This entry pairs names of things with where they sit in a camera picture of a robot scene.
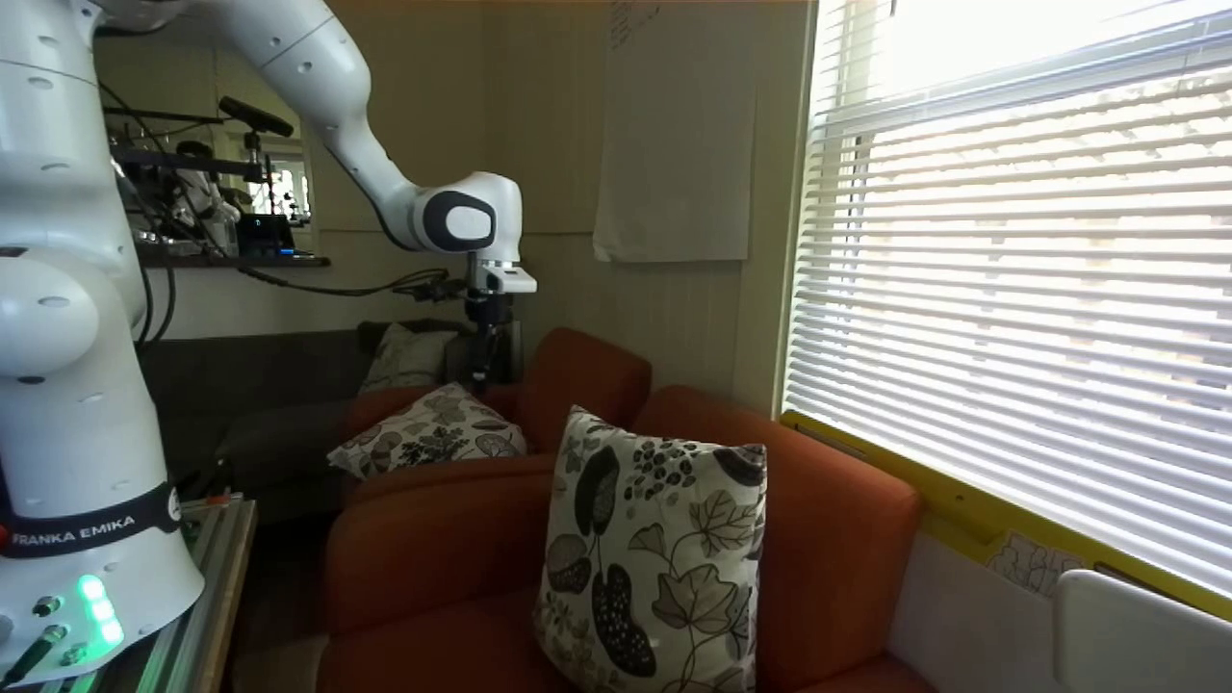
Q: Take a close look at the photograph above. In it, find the light grey pillow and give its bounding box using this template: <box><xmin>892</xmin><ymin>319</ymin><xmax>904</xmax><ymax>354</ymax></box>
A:
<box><xmin>354</xmin><ymin>319</ymin><xmax>461</xmax><ymax>398</ymax></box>

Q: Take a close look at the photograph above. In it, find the window with white blinds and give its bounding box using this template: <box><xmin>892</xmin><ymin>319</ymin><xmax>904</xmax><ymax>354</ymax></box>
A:
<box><xmin>783</xmin><ymin>0</ymin><xmax>1232</xmax><ymax>602</ymax></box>

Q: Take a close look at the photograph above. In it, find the white paper wall sheet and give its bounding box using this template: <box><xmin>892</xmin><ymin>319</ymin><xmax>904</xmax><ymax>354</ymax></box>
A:
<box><xmin>590</xmin><ymin>0</ymin><xmax>760</xmax><ymax>270</ymax></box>

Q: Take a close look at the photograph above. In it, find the cluttered equipment shelf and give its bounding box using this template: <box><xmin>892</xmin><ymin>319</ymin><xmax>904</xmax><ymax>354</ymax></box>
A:
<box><xmin>103</xmin><ymin>100</ymin><xmax>336</xmax><ymax>277</ymax></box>

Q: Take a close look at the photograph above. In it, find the metal robot stand table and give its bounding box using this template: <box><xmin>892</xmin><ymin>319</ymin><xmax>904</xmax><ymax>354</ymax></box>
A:
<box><xmin>107</xmin><ymin>491</ymin><xmax>261</xmax><ymax>693</ymax></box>

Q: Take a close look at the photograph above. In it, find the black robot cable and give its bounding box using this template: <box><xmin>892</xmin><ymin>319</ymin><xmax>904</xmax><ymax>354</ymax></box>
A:
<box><xmin>234</xmin><ymin>261</ymin><xmax>447</xmax><ymax>305</ymax></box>

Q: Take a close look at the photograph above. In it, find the floral black white pillow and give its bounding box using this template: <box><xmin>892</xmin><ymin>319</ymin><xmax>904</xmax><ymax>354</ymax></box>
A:
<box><xmin>322</xmin><ymin>376</ymin><xmax>531</xmax><ymax>485</ymax></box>
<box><xmin>531</xmin><ymin>403</ymin><xmax>773</xmax><ymax>693</ymax></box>

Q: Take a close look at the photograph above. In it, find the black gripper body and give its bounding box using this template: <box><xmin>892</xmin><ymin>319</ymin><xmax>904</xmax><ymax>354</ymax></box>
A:
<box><xmin>459</xmin><ymin>287</ymin><xmax>520</xmax><ymax>354</ymax></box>

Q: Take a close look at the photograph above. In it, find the yellow window sill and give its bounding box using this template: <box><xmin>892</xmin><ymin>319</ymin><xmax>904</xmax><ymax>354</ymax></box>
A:
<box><xmin>778</xmin><ymin>409</ymin><xmax>1232</xmax><ymax>623</ymax></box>

